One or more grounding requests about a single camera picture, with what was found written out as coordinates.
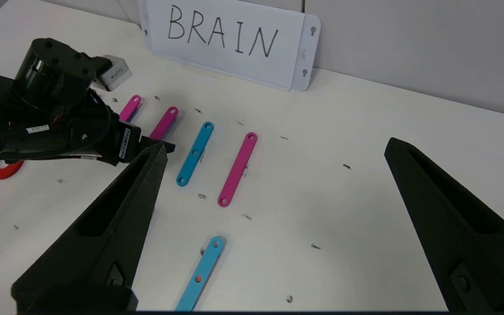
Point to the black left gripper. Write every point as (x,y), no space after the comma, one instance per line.
(129,144)

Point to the long pink bar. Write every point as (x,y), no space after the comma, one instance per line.
(166,121)
(130,107)

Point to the large red curved piece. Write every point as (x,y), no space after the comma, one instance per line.
(5,171)

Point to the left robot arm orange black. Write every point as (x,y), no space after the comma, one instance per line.
(24,127)

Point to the dark blue bar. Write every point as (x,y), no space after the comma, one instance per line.
(195,154)

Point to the long light blue bar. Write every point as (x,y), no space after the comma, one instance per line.
(201,273)

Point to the white BRAIN sign card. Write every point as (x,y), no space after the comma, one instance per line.
(234,39)

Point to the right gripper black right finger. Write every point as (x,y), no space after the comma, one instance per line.
(466,236)

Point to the narrow pink bar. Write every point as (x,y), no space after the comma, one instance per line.
(237,169)

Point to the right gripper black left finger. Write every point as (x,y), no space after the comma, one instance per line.
(103,236)

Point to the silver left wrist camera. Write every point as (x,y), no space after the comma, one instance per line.
(114,74)

